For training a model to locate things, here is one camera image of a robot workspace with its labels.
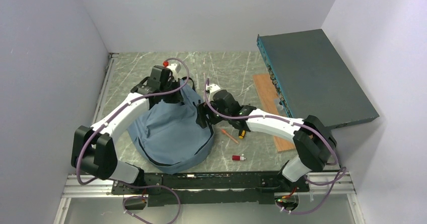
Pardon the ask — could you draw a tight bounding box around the orange pencil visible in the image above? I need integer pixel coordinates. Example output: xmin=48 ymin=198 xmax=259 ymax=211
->
xmin=221 ymin=128 xmax=239 ymax=144

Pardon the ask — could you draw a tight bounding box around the blue student backpack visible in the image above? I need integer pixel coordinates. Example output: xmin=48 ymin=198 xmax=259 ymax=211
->
xmin=127 ymin=85 xmax=215 ymax=174

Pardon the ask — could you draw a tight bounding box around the small red white tube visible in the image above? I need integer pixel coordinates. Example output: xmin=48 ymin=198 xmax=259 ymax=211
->
xmin=232 ymin=155 xmax=246 ymax=161

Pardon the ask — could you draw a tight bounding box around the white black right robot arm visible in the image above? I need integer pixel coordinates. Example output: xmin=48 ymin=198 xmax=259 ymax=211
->
xmin=197 ymin=84 xmax=338 ymax=191

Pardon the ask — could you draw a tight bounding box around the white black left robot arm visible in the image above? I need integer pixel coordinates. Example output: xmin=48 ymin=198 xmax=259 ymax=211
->
xmin=71 ymin=59 xmax=188 ymax=194

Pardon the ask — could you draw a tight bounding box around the yellow black screwdriver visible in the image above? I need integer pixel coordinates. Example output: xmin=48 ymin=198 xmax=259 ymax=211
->
xmin=238 ymin=130 xmax=246 ymax=139

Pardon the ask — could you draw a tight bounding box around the brown wooden board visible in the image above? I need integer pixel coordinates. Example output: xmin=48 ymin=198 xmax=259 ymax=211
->
xmin=252 ymin=73 xmax=295 ymax=153

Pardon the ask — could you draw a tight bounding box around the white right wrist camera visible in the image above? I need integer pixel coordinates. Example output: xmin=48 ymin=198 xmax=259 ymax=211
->
xmin=205 ymin=84 xmax=221 ymax=96

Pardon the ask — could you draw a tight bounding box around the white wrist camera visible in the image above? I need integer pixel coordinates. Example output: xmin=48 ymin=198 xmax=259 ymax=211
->
xmin=163 ymin=60 xmax=181 ymax=81
xmin=205 ymin=84 xmax=221 ymax=96

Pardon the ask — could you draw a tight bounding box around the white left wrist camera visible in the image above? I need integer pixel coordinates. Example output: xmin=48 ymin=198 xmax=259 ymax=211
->
xmin=163 ymin=60 xmax=181 ymax=81

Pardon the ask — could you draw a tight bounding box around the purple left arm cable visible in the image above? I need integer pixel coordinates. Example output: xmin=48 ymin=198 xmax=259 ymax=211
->
xmin=75 ymin=57 xmax=191 ymax=186

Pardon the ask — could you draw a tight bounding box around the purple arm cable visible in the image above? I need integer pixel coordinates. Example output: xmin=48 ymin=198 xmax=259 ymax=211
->
xmin=75 ymin=57 xmax=191 ymax=186
xmin=203 ymin=78 xmax=347 ymax=216

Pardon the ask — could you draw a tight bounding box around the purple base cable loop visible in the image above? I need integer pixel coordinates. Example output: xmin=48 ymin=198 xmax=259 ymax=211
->
xmin=122 ymin=184 xmax=182 ymax=224

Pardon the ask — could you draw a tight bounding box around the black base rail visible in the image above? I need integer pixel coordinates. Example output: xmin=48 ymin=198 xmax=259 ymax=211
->
xmin=112 ymin=171 xmax=310 ymax=207

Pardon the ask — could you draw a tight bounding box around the dark teal network switch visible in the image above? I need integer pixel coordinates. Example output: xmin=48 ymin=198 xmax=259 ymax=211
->
xmin=256 ymin=29 xmax=379 ymax=129

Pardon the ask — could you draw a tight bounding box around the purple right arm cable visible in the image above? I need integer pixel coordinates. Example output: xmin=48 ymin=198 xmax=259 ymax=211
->
xmin=203 ymin=78 xmax=347 ymax=216

